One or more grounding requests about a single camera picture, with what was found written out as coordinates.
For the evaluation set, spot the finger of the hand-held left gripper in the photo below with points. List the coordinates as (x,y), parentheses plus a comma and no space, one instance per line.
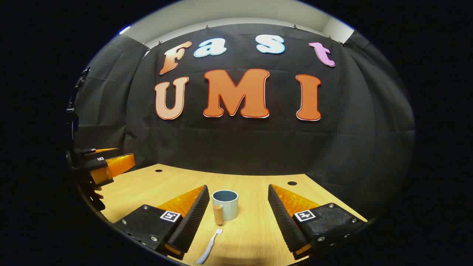
(88,153)
(111,168)

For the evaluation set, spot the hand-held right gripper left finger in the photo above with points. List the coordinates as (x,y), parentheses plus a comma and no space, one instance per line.
(192,221)

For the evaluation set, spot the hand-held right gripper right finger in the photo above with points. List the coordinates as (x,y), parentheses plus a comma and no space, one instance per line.
(284,221)

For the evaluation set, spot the white toothbrush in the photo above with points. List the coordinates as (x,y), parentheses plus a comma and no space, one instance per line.
(210,245)

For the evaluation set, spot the wooden desktop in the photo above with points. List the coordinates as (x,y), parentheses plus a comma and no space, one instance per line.
(251,236)

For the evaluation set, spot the black backdrop cloth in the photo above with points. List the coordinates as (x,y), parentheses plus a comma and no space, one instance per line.
(240,144)

